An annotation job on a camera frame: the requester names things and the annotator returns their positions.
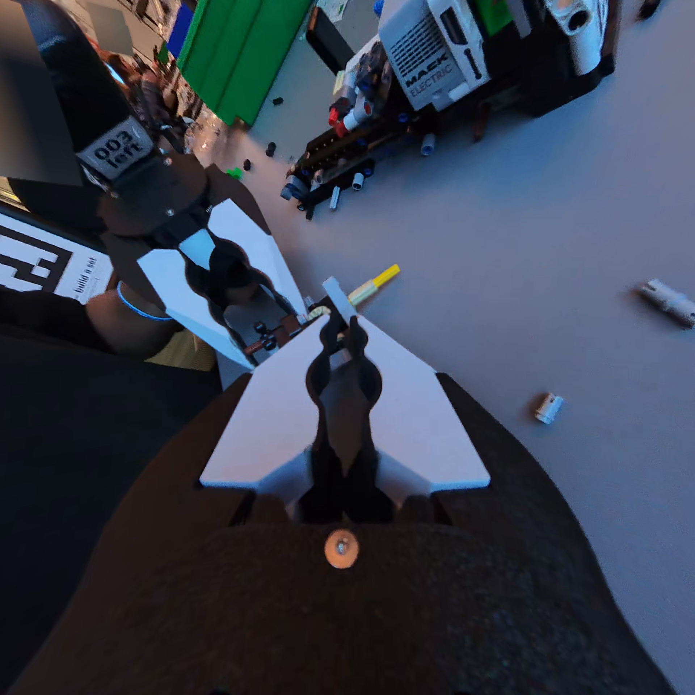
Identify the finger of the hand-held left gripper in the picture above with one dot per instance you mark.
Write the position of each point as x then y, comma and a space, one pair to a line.
255, 239
174, 288

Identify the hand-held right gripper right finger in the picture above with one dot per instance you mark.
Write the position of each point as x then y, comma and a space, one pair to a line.
429, 429

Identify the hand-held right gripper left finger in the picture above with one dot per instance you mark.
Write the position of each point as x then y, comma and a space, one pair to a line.
260, 429

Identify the small black lego subassembly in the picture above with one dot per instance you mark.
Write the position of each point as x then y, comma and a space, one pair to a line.
336, 296

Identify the person's left forearm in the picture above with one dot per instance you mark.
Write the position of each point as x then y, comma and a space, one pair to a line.
103, 320

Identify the small white lego bush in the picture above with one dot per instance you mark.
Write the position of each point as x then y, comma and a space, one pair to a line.
548, 408

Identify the white lego truck model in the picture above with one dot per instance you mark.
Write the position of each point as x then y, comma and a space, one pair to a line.
429, 59

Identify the grey lego connector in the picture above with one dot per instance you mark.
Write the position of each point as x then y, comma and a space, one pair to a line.
668, 301

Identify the dark lego connector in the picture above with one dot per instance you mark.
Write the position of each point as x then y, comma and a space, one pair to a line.
649, 8

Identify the person's left hand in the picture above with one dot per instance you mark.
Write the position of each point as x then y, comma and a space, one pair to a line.
244, 290

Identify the blue wristband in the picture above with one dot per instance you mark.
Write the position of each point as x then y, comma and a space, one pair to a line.
135, 312

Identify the tan upholstered chair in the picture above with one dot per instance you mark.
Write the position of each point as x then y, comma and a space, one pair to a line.
184, 353

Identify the clear plastic bag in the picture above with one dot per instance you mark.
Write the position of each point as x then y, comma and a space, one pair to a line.
206, 135

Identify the framed marker sign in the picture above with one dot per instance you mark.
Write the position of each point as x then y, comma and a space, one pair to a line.
81, 271

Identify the green plastic bin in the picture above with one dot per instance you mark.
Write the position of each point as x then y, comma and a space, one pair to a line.
239, 54

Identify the small blue crate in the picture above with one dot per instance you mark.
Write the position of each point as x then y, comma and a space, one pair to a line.
181, 30

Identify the person's dark clothing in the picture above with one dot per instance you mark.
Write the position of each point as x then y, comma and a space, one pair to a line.
81, 461

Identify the green printed sticker sheet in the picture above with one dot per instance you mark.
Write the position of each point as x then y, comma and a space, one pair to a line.
332, 8

